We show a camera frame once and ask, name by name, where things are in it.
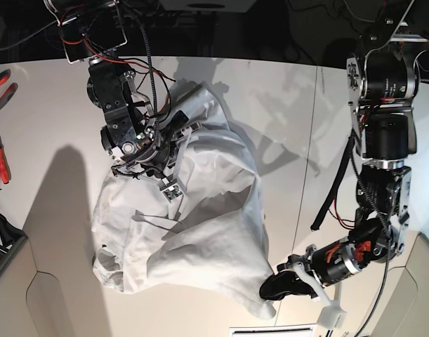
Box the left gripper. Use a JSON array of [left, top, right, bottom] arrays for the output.
[[259, 245, 344, 305]]

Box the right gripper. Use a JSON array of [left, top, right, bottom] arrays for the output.
[[111, 110, 200, 190]]

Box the white t-shirt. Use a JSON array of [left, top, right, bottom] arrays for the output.
[[92, 86, 275, 319]]

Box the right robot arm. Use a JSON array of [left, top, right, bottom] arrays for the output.
[[44, 1, 199, 198]]

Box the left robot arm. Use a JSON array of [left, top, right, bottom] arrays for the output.
[[259, 1, 429, 300]]

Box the grey bin left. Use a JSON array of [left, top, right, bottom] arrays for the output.
[[0, 185, 28, 292]]

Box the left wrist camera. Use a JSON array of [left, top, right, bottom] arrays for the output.
[[317, 301, 347, 330]]

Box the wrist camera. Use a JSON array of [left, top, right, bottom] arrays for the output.
[[161, 183, 184, 202], [317, 301, 347, 330]]

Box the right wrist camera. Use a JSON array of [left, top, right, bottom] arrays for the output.
[[161, 183, 184, 202]]

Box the red handled screwdriver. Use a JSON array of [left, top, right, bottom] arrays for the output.
[[0, 136, 11, 184]]

